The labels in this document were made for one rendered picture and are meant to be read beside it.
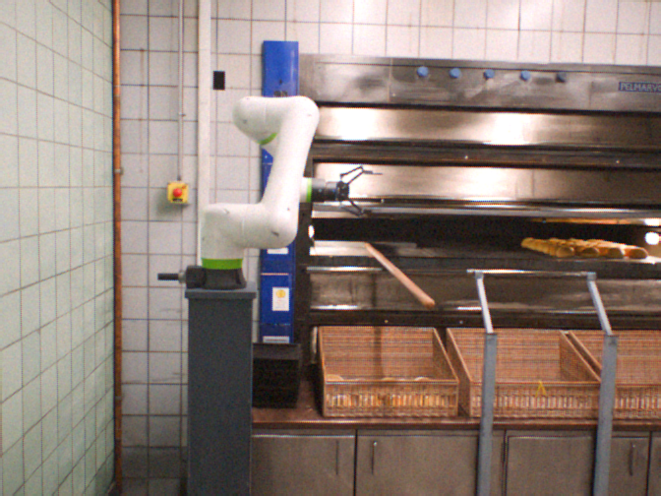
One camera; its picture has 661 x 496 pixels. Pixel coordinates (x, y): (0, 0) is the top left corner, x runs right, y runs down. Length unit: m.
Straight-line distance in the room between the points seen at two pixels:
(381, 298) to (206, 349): 1.37
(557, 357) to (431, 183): 1.02
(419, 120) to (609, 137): 0.90
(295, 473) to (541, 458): 1.00
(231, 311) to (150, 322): 1.33
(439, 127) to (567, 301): 1.03
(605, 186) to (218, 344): 2.13
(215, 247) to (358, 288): 1.34
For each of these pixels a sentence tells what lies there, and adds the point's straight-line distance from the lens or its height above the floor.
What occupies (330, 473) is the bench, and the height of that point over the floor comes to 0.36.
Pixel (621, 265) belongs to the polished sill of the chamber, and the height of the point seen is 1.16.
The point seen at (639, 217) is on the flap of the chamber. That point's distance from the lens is 3.40.
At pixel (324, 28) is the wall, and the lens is 3.24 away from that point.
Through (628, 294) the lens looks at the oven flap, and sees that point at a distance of 3.59.
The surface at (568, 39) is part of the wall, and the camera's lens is 3.47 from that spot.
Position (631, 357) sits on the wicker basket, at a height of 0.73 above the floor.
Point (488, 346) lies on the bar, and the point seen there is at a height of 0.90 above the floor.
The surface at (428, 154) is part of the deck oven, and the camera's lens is 3.23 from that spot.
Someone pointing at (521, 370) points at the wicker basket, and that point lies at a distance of 3.37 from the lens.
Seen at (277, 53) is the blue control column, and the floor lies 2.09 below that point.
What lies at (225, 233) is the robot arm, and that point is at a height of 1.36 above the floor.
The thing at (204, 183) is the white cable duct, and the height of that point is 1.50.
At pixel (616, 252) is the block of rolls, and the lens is 3.70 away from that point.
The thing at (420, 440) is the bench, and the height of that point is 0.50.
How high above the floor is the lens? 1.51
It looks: 5 degrees down
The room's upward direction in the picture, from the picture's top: 1 degrees clockwise
